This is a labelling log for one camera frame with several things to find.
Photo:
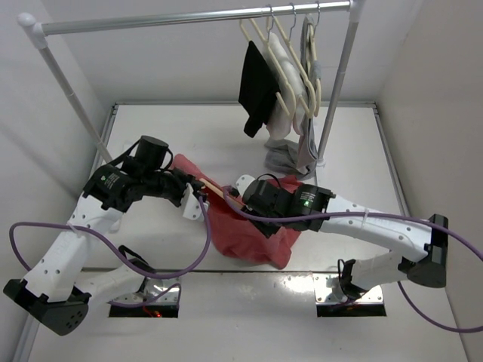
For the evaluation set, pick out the red t shirt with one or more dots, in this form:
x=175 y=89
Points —
x=235 y=236

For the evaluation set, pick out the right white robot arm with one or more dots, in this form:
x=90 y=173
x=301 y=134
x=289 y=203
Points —
x=416 y=252

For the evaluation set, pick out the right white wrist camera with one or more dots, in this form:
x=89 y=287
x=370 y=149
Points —
x=242 y=183

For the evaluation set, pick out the white hanging garment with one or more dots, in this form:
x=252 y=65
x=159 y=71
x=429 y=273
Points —
x=279 y=123

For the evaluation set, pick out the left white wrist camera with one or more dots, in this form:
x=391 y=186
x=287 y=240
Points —
x=191 y=206

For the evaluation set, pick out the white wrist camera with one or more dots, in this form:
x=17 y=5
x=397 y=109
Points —
x=191 y=206
x=242 y=183

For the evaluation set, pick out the cream hanger with white garment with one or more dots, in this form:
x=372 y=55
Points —
x=286 y=43

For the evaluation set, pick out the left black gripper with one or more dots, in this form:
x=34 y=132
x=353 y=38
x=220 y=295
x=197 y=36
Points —
x=184 y=179

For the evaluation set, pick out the cream hanger with black garment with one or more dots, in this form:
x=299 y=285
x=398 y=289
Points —
x=275 y=59

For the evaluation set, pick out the cream hanger with grey garment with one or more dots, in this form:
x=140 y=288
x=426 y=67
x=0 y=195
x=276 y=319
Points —
x=312 y=63

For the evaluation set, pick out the grey hanging garment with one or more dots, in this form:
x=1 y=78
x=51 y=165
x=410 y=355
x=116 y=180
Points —
x=295 y=154

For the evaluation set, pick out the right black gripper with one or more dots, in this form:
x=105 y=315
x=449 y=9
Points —
x=267 y=228

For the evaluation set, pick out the black hanging garment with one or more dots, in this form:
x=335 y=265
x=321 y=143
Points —
x=258 y=89

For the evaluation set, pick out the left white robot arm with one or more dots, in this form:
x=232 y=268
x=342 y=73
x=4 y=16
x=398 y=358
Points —
x=51 y=291

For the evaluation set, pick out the white metal clothes rack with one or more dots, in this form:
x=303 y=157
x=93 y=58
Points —
x=38 y=32

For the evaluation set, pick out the peach plastic hanger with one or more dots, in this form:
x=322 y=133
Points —
x=219 y=192

